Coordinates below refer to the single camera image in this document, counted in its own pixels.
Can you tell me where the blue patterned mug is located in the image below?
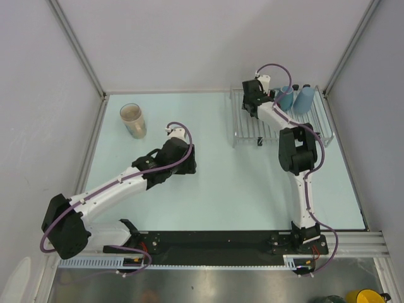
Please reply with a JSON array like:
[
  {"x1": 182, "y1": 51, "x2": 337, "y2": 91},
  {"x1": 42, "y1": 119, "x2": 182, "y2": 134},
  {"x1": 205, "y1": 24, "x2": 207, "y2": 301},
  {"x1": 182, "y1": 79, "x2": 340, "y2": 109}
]
[{"x1": 275, "y1": 85, "x2": 294, "y2": 112}]

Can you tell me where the yellow mug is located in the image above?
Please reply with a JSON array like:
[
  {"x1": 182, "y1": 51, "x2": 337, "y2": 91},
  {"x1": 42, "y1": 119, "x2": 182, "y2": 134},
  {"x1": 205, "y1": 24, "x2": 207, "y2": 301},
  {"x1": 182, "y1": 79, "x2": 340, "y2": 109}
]
[{"x1": 345, "y1": 289, "x2": 391, "y2": 303}]

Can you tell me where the beige tall mug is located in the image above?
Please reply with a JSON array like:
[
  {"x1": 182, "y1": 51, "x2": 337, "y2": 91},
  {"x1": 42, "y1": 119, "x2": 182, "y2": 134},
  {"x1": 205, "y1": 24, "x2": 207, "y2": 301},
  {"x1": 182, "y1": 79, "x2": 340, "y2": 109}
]
[{"x1": 123, "y1": 113, "x2": 146, "y2": 139}]

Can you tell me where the clear plastic cup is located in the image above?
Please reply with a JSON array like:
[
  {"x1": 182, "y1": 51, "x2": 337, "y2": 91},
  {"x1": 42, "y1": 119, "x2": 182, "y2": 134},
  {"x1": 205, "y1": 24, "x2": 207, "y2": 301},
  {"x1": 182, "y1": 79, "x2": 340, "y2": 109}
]
[{"x1": 119, "y1": 103, "x2": 142, "y2": 122}]

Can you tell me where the light blue cable duct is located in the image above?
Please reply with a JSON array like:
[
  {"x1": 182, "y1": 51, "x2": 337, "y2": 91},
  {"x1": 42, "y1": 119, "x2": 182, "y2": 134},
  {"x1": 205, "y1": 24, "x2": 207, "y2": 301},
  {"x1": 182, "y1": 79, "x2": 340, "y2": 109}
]
[{"x1": 58, "y1": 256, "x2": 149, "y2": 269}]

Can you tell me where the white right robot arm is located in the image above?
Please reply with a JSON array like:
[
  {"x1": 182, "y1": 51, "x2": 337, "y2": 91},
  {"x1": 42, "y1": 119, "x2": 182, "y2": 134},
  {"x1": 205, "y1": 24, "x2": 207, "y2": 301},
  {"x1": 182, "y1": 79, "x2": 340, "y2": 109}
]
[{"x1": 242, "y1": 79, "x2": 321, "y2": 253}]

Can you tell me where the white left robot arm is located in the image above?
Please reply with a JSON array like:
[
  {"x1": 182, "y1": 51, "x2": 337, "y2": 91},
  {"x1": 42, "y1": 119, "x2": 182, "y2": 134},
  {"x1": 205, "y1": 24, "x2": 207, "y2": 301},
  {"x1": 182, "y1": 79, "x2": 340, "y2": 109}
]
[{"x1": 41, "y1": 137, "x2": 196, "y2": 259}]

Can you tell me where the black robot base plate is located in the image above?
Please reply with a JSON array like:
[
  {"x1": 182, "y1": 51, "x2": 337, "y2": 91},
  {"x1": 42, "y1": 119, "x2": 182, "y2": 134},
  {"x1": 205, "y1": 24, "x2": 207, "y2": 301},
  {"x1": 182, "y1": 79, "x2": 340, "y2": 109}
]
[{"x1": 103, "y1": 219, "x2": 329, "y2": 266}]

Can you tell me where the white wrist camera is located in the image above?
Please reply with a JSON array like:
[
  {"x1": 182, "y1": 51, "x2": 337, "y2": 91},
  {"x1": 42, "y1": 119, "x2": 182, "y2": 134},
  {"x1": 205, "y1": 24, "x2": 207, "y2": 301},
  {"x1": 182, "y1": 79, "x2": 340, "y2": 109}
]
[
  {"x1": 165, "y1": 127, "x2": 187, "y2": 142},
  {"x1": 254, "y1": 71, "x2": 271, "y2": 95}
]

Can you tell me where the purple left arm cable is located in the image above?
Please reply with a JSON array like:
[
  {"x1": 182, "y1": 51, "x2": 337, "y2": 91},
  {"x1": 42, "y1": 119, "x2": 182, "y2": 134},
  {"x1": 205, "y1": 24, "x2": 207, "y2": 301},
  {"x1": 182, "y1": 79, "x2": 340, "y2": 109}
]
[{"x1": 39, "y1": 121, "x2": 194, "y2": 254}]

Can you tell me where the aluminium frame rail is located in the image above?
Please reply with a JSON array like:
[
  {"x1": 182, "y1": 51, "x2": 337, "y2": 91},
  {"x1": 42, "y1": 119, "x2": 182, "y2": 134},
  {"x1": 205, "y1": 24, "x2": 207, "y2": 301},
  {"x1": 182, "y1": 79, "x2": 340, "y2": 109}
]
[{"x1": 324, "y1": 230, "x2": 389, "y2": 256}]

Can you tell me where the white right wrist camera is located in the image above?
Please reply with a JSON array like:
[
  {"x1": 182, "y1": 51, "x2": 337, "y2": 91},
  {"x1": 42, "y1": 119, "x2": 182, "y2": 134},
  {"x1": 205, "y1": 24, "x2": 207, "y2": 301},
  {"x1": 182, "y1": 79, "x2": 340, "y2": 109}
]
[{"x1": 254, "y1": 71, "x2": 271, "y2": 95}]

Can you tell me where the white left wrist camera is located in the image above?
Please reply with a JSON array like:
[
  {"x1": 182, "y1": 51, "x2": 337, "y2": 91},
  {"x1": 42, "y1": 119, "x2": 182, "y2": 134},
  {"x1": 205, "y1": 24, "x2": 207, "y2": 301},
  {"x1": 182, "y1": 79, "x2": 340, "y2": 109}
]
[{"x1": 165, "y1": 127, "x2": 187, "y2": 142}]

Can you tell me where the clear acrylic dish rack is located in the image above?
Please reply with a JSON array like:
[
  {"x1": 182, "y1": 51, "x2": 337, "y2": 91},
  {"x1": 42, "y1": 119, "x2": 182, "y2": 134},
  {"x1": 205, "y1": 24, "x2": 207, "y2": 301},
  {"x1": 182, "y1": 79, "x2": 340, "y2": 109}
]
[{"x1": 229, "y1": 86, "x2": 335, "y2": 147}]

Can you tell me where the light blue plastic cup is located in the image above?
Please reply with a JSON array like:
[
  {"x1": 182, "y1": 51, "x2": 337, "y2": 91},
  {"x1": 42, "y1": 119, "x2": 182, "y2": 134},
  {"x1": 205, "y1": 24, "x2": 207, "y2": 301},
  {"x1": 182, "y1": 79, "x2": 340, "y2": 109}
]
[{"x1": 294, "y1": 86, "x2": 315, "y2": 115}]

